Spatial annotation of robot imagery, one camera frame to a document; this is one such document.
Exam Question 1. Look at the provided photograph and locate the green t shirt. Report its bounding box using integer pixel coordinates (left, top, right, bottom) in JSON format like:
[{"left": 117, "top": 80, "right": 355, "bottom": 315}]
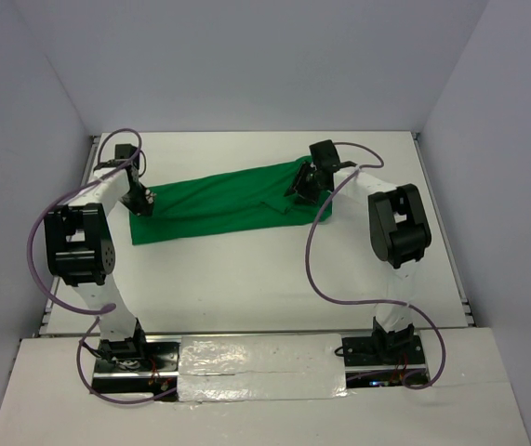
[{"left": 129, "top": 156, "right": 329, "bottom": 245}]

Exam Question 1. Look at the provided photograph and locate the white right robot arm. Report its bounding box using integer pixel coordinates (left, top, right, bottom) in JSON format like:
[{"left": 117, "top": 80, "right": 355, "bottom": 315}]
[{"left": 285, "top": 139, "right": 431, "bottom": 366}]

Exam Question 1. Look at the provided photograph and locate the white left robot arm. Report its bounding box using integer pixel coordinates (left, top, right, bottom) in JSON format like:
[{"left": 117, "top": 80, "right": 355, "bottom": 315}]
[{"left": 44, "top": 144, "right": 155, "bottom": 371}]

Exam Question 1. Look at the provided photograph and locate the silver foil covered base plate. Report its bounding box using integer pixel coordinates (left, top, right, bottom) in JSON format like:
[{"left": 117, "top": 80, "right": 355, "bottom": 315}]
[{"left": 177, "top": 334, "right": 348, "bottom": 402}]

